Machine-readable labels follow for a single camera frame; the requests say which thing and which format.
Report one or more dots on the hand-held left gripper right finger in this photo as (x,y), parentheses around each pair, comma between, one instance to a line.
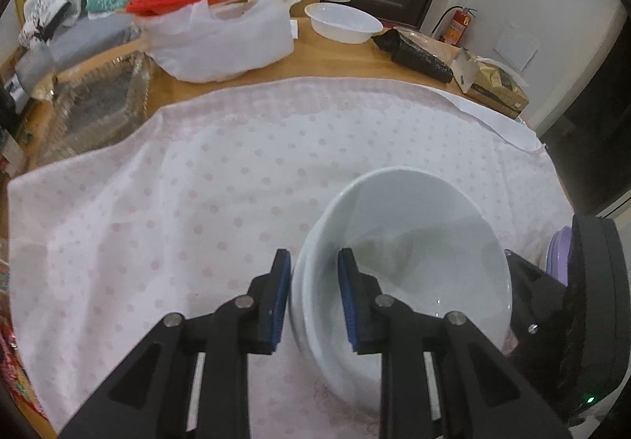
(347,301)

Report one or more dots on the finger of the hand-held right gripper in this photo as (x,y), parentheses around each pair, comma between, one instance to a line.
(537,306)

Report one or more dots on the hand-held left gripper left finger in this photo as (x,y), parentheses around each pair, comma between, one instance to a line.
(279,301)

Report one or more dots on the purple plate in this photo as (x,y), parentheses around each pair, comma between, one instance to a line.
(557,256)

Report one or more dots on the white ceramic bowl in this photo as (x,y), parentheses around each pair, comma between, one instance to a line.
(419,261)
(325,370)

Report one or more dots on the white dotted tablecloth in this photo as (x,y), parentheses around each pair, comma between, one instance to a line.
(222,172)

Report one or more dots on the gold tissue box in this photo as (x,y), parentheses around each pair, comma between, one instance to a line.
(498,86)

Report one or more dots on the wooden table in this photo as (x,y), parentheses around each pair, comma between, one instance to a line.
(345,59)

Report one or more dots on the black pouch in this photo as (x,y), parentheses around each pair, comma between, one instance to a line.
(419,57)

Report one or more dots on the white plastic bag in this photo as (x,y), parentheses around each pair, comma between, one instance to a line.
(227,47)

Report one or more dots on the glass tray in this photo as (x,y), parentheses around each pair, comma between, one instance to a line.
(93,108)

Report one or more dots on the red snack packet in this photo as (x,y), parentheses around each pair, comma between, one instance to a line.
(17,370)

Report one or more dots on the white plastic bowl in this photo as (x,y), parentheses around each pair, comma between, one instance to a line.
(345,22)

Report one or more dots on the red fire extinguisher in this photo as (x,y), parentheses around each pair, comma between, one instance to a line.
(458,25)

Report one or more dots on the black and white pillow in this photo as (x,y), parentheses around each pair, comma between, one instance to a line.
(42,20)

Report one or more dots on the white wall panel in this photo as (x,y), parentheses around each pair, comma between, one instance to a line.
(516,45)

